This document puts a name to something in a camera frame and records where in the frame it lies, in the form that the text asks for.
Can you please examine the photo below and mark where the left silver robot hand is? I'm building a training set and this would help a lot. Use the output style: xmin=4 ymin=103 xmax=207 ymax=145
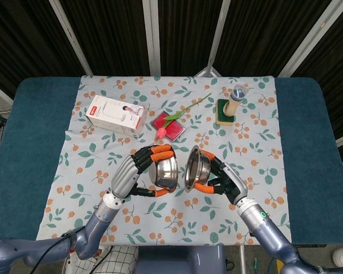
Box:
xmin=110 ymin=144 xmax=176 ymax=200

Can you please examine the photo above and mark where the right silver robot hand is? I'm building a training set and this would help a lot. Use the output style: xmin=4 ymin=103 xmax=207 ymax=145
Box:
xmin=193 ymin=150 xmax=249 ymax=206

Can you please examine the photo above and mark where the steel bowl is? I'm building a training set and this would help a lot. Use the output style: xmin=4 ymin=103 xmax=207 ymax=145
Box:
xmin=184 ymin=144 xmax=212 ymax=192
xmin=147 ymin=155 xmax=180 ymax=192

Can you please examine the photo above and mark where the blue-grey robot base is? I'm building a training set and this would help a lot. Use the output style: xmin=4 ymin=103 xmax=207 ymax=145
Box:
xmin=136 ymin=244 xmax=226 ymax=274

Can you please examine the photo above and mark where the white cardboard product box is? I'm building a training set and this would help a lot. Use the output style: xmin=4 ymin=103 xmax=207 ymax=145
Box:
xmin=85 ymin=95 xmax=148 ymax=137

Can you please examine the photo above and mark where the floral print tablecloth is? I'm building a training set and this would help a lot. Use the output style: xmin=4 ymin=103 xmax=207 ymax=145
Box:
xmin=35 ymin=74 xmax=292 ymax=247

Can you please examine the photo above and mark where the yellow green scrub sponge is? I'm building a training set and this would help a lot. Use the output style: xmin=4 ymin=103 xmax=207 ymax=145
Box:
xmin=216 ymin=98 xmax=236 ymax=126

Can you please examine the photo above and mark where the pink artificial tulip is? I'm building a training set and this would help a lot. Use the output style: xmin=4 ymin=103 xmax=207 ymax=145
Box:
xmin=155 ymin=92 xmax=212 ymax=140

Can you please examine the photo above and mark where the red square ink pad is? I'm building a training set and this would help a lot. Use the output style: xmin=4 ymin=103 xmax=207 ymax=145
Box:
xmin=150 ymin=111 xmax=187 ymax=143

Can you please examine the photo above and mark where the metal table leg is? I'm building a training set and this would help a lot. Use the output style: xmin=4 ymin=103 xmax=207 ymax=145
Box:
xmin=239 ymin=245 xmax=246 ymax=274

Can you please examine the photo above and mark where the white black checkered bag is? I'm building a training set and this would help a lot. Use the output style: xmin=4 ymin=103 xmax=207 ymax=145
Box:
xmin=67 ymin=244 xmax=139 ymax=274

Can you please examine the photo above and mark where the teal table cover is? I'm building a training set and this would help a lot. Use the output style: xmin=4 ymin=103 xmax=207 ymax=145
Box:
xmin=0 ymin=76 xmax=343 ymax=246

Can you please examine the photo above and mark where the grey metal stand foot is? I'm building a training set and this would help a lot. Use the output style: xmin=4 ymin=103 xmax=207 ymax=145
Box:
xmin=194 ymin=58 xmax=222 ymax=78

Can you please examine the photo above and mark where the teal floor cable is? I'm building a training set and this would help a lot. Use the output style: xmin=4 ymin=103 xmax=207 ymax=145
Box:
xmin=266 ymin=256 xmax=277 ymax=274

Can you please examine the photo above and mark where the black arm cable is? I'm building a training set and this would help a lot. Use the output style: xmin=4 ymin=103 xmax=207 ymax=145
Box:
xmin=31 ymin=232 xmax=75 ymax=274

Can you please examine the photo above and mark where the white partition frame post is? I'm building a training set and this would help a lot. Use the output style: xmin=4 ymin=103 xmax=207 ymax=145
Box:
xmin=277 ymin=0 xmax=340 ymax=78
xmin=49 ymin=0 xmax=93 ymax=76
xmin=142 ymin=0 xmax=161 ymax=76
xmin=208 ymin=0 xmax=232 ymax=69

